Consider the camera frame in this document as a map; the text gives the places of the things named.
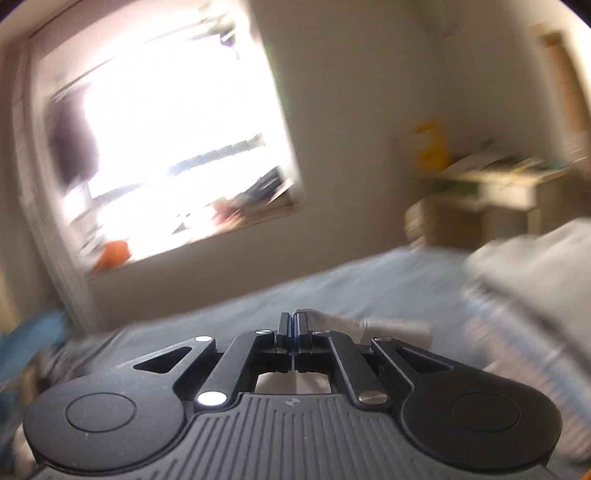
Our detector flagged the bright window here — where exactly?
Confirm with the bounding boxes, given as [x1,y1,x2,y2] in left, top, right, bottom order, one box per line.
[32,9,308,273]

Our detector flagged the dark hanging clothes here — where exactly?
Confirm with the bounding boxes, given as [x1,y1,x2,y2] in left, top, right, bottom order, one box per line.
[50,95,101,186]

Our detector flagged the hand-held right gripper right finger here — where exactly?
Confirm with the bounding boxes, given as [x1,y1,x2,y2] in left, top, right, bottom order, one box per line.
[294,312,453,408]

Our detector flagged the wooden door frame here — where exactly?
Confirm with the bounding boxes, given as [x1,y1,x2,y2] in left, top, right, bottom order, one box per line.
[531,23,591,158]

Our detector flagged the white shirt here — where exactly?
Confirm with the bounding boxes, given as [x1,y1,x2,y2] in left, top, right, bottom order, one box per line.
[256,308,432,395]

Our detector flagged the houndstooth folded cloth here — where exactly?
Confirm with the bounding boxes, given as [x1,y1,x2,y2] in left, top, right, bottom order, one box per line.
[463,281,591,462]

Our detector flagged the grey-blue fleece blanket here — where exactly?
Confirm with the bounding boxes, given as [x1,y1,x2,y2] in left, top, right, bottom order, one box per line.
[60,246,495,374]

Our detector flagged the grey curtain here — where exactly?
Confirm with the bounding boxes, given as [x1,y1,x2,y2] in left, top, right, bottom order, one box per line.
[0,37,100,333]

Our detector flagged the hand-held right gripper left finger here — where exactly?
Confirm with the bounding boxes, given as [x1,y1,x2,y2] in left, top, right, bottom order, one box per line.
[133,313,295,408]

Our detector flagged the orange bag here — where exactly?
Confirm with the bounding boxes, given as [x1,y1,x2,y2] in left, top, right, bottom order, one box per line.
[95,239,133,271]

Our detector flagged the white folded cloth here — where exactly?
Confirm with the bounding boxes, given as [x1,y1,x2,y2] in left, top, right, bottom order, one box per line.
[465,219,591,333]

